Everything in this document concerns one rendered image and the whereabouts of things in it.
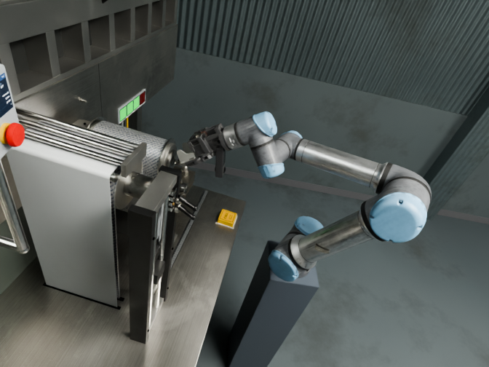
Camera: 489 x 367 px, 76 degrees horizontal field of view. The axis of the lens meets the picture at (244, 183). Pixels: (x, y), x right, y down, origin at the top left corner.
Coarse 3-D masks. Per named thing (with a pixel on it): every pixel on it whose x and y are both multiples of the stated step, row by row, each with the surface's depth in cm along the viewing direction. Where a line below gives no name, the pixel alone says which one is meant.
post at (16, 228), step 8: (0, 160) 41; (0, 168) 41; (0, 176) 42; (0, 184) 42; (8, 184) 43; (0, 192) 43; (8, 192) 44; (0, 200) 44; (8, 200) 44; (8, 208) 45; (16, 208) 46; (8, 216) 46; (16, 216) 47; (8, 224) 47; (16, 224) 47; (16, 232) 48; (16, 240) 49; (24, 240) 50; (24, 248) 51
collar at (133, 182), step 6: (132, 174) 78; (138, 174) 78; (126, 180) 77; (132, 180) 77; (138, 180) 77; (144, 180) 77; (150, 180) 78; (126, 186) 77; (132, 186) 77; (138, 186) 76; (144, 186) 76; (126, 192) 78; (132, 192) 77; (138, 192) 77; (138, 198) 78
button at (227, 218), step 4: (220, 212) 138; (224, 212) 138; (228, 212) 139; (232, 212) 139; (220, 216) 136; (224, 216) 136; (228, 216) 137; (232, 216) 137; (220, 220) 134; (224, 220) 134; (228, 220) 135; (232, 220) 135; (224, 224) 135; (228, 224) 135; (232, 224) 134
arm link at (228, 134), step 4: (232, 124) 95; (224, 128) 95; (228, 128) 94; (232, 128) 93; (224, 132) 94; (228, 132) 93; (232, 132) 93; (224, 136) 94; (228, 136) 93; (232, 136) 93; (224, 140) 95; (228, 140) 94; (232, 140) 93; (236, 140) 93; (228, 144) 94; (232, 144) 94; (236, 144) 94; (240, 144) 94; (232, 148) 96; (236, 148) 97
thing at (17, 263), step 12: (24, 216) 93; (0, 228) 85; (24, 228) 95; (0, 252) 88; (12, 252) 93; (0, 264) 90; (12, 264) 95; (24, 264) 100; (0, 276) 91; (12, 276) 96; (0, 288) 93
